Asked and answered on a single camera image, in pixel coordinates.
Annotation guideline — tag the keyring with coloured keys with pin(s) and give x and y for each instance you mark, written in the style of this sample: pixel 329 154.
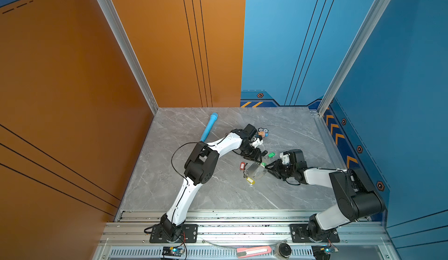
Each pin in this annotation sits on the keyring with coloured keys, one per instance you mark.
pixel 252 173

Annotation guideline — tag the small colourful toy figure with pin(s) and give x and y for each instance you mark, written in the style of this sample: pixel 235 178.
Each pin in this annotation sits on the small colourful toy figure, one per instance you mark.
pixel 264 132

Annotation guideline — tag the aluminium corner post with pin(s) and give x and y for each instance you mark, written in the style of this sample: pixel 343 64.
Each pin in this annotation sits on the aluminium corner post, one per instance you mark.
pixel 109 10
pixel 371 19

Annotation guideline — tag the light blue plastic tube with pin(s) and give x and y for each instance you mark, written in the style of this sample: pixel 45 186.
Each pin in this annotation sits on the light blue plastic tube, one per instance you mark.
pixel 209 126

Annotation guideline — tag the right green circuit board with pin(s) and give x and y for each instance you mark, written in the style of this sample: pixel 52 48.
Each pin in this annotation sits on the right green circuit board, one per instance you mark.
pixel 324 253

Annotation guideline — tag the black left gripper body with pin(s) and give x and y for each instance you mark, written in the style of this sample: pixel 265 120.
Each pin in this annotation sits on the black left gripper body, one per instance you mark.
pixel 251 153

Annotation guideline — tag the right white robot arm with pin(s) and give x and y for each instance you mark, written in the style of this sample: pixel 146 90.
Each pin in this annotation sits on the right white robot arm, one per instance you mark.
pixel 355 195

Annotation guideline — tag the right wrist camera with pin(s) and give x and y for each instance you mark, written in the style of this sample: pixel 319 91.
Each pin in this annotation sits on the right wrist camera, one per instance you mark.
pixel 292 157

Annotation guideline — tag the black round knob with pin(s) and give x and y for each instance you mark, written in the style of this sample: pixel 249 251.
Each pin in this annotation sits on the black round knob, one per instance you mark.
pixel 283 251

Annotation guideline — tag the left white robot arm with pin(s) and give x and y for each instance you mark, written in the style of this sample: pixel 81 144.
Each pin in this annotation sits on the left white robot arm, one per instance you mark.
pixel 199 169

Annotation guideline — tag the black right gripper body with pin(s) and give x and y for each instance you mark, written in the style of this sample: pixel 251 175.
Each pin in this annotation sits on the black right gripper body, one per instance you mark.
pixel 284 170

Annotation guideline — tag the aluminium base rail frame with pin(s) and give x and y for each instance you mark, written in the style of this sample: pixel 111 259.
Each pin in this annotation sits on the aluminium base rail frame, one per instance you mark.
pixel 221 233

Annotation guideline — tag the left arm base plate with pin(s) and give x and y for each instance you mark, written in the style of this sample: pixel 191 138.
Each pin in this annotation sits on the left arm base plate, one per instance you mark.
pixel 186 233

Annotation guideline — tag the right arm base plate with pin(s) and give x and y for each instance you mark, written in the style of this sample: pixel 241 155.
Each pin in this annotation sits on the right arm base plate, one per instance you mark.
pixel 305 233

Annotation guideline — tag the green circuit board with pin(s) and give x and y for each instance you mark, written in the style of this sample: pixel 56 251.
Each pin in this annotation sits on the green circuit board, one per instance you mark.
pixel 324 253
pixel 173 253

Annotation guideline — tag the aluminium corner post right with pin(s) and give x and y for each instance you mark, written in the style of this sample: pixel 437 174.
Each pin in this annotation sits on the aluminium corner post right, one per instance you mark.
pixel 371 19

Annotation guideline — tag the red utility knife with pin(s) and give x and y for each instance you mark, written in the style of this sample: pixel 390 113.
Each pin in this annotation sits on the red utility knife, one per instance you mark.
pixel 253 251

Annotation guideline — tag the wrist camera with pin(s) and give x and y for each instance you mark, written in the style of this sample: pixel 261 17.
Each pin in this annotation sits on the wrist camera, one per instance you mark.
pixel 292 157
pixel 251 137

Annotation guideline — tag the left green circuit board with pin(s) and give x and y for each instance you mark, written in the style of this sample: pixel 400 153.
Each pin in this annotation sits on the left green circuit board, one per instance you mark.
pixel 173 253

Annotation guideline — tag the aluminium corner post left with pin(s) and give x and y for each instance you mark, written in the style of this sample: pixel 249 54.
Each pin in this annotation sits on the aluminium corner post left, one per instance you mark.
pixel 109 10

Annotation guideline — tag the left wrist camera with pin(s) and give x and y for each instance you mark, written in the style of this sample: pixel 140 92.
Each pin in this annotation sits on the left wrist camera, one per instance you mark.
pixel 251 137

